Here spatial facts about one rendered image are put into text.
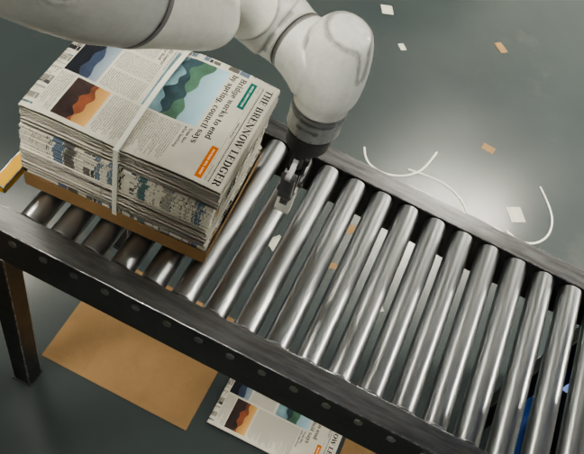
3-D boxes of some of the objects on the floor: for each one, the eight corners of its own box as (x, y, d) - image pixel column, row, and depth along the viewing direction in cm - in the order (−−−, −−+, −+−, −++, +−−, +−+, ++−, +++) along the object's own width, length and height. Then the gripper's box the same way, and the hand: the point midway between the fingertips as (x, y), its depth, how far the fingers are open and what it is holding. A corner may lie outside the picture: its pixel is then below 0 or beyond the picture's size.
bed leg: (12, 377, 195) (-23, 249, 140) (24, 360, 199) (-5, 229, 144) (30, 387, 195) (3, 263, 140) (42, 369, 198) (21, 241, 143)
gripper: (306, 92, 120) (278, 177, 139) (275, 141, 112) (249, 224, 132) (346, 112, 120) (312, 194, 139) (317, 162, 112) (286, 242, 131)
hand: (286, 198), depth 132 cm, fingers closed
